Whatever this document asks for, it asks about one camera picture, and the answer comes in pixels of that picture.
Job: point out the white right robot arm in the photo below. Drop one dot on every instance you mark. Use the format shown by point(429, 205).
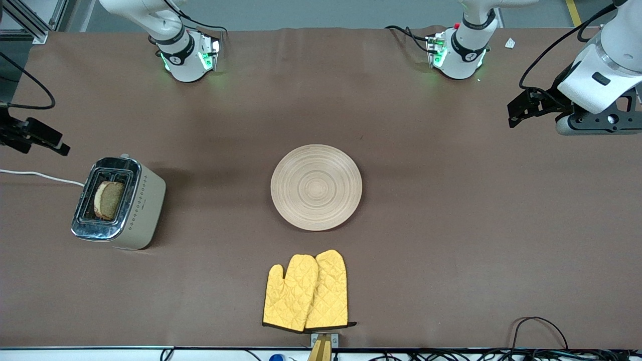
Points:
point(183, 55)

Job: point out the cream and chrome toaster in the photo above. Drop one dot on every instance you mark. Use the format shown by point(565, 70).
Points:
point(143, 210)

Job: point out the round wooden plate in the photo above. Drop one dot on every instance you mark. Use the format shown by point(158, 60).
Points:
point(321, 190)

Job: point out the grey metal bracket plate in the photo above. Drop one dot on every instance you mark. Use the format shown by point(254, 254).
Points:
point(335, 340)

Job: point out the yellow quilted oven mitt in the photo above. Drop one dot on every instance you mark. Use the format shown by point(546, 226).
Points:
point(331, 291)
point(288, 296)

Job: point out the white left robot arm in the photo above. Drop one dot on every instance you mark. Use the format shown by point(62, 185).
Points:
point(469, 50)

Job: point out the brown bread slice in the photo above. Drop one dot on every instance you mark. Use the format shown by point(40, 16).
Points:
point(110, 200)

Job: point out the aluminium frame profile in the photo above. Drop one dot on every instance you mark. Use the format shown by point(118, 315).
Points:
point(15, 12)

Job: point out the brown table cover sheet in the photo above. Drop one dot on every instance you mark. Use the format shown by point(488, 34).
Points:
point(401, 150)

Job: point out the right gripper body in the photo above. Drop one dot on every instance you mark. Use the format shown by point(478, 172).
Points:
point(15, 133)

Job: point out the small white paper scrap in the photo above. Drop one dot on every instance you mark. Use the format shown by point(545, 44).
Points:
point(510, 43)

